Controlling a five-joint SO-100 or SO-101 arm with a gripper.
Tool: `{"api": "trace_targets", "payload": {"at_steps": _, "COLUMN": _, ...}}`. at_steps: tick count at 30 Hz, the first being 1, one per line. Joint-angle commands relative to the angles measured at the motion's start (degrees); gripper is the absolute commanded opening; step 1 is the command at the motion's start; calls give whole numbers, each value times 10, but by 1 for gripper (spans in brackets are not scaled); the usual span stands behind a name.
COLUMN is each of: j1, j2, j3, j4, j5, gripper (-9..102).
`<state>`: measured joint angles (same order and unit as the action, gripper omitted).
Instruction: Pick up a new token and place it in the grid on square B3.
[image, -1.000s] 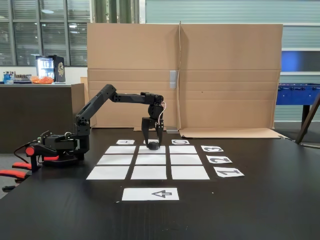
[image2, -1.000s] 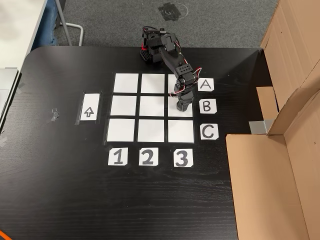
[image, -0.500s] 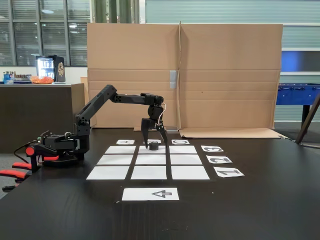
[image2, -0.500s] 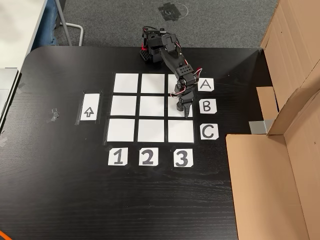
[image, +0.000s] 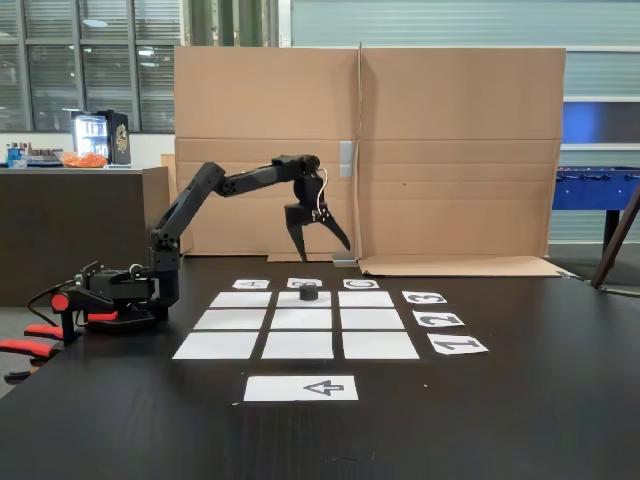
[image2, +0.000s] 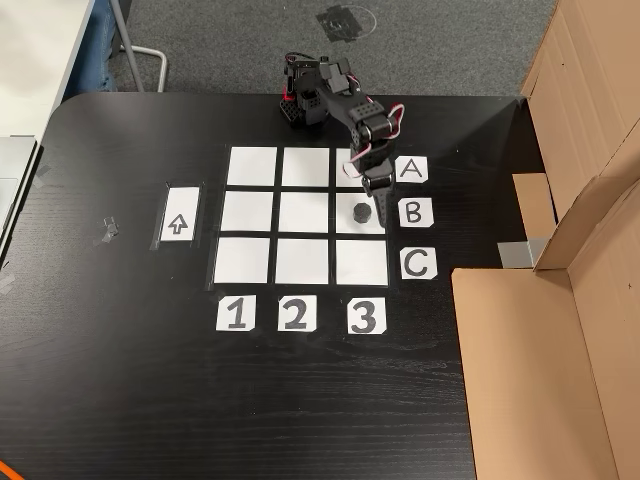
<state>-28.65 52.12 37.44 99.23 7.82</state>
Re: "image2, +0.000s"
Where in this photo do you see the white paper grid square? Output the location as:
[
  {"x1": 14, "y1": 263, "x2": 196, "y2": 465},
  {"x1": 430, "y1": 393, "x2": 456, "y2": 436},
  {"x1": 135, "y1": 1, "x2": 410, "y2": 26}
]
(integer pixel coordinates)
[
  {"x1": 335, "y1": 146, "x2": 364, "y2": 187},
  {"x1": 227, "y1": 146, "x2": 278, "y2": 187},
  {"x1": 281, "y1": 146, "x2": 331, "y2": 187},
  {"x1": 213, "y1": 237, "x2": 272, "y2": 286},
  {"x1": 335, "y1": 191, "x2": 387, "y2": 234},
  {"x1": 220, "y1": 191, "x2": 275, "y2": 234},
  {"x1": 278, "y1": 191, "x2": 330, "y2": 234},
  {"x1": 335, "y1": 237, "x2": 390, "y2": 286},
  {"x1": 274, "y1": 237, "x2": 330, "y2": 286}
]

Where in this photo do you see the paper label letter B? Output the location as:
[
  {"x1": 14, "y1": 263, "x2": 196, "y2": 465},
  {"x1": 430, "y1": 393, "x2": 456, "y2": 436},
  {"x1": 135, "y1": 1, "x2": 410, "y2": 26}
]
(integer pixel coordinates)
[{"x1": 398, "y1": 198, "x2": 435, "y2": 229}]

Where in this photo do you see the paper label letter A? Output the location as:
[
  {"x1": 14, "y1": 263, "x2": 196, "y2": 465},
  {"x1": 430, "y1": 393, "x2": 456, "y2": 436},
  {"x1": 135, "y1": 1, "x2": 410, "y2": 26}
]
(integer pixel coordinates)
[{"x1": 395, "y1": 156, "x2": 429, "y2": 184}]

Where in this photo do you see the paper label letter C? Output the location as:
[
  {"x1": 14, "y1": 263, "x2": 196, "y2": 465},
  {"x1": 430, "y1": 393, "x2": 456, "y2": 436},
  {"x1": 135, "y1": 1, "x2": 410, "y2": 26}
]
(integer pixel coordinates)
[{"x1": 400, "y1": 248, "x2": 439, "y2": 281}]

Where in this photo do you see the paper label number 3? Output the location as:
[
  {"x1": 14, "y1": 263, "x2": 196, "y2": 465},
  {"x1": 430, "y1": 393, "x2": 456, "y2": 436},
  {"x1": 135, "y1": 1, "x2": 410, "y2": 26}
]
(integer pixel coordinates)
[{"x1": 347, "y1": 297, "x2": 388, "y2": 336}]

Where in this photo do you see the dark floor tape patch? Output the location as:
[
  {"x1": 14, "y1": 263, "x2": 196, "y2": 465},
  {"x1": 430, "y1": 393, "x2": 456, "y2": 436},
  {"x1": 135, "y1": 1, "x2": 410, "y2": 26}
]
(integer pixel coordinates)
[{"x1": 315, "y1": 3, "x2": 377, "y2": 44}]

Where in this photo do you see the paper label number 2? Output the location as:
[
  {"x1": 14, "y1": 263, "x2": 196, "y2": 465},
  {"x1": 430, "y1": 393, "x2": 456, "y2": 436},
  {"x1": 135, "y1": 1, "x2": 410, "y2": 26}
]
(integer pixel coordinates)
[{"x1": 277, "y1": 294, "x2": 318, "y2": 333}]

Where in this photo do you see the white arrow paper sheet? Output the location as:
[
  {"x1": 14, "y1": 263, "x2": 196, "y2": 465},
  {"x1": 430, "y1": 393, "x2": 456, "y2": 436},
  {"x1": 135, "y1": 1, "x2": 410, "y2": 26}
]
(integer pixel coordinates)
[{"x1": 160, "y1": 186, "x2": 200, "y2": 243}]

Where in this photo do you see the paper label number 1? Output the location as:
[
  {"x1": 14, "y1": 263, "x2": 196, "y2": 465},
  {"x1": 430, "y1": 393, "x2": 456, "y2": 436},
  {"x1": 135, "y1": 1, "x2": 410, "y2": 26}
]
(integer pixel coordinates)
[{"x1": 216, "y1": 295, "x2": 257, "y2": 332}]

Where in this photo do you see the brown cardboard screen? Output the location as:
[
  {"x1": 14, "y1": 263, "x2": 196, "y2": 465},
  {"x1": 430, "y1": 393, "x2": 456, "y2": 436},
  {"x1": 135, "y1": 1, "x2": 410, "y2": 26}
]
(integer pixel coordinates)
[
  {"x1": 451, "y1": 179, "x2": 640, "y2": 480},
  {"x1": 512, "y1": 0, "x2": 640, "y2": 271}
]

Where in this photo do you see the grey metal desk leg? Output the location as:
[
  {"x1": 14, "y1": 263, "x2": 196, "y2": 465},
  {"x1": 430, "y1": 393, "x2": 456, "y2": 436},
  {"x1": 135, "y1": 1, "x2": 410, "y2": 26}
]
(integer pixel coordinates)
[{"x1": 117, "y1": 0, "x2": 167, "y2": 94}]

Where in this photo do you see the blue fabric item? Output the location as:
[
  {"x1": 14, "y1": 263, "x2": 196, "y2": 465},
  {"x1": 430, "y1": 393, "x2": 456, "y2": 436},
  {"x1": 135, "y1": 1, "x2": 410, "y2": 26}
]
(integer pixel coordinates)
[{"x1": 92, "y1": 0, "x2": 126, "y2": 93}]

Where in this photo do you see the white desk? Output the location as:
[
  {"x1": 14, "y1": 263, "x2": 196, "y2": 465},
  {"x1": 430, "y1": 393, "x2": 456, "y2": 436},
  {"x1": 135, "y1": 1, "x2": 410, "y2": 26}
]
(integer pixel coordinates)
[{"x1": 0, "y1": 0, "x2": 96, "y2": 142}]

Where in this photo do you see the white red servo cable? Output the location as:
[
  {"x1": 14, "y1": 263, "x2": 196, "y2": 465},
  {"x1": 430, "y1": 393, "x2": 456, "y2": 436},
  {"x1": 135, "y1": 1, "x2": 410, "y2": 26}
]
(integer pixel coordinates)
[{"x1": 343, "y1": 102, "x2": 407, "y2": 179}]

